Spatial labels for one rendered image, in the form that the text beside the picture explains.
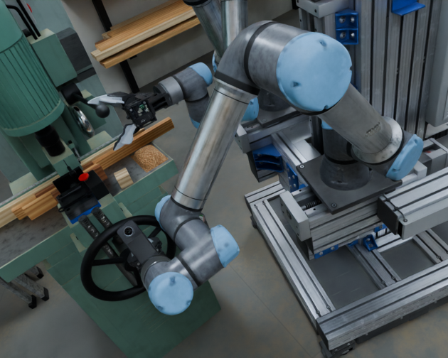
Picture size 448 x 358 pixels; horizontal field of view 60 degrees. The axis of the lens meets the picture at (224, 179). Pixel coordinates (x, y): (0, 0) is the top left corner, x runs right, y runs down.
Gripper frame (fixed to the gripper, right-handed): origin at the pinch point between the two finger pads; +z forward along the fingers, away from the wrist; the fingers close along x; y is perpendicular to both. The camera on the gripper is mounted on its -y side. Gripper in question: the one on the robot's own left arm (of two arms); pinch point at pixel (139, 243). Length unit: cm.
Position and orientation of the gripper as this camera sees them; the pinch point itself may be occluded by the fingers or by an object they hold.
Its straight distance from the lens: 106.1
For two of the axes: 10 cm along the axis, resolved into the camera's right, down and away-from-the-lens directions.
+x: 7.9, -5.7, 2.4
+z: -3.4, -0.7, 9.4
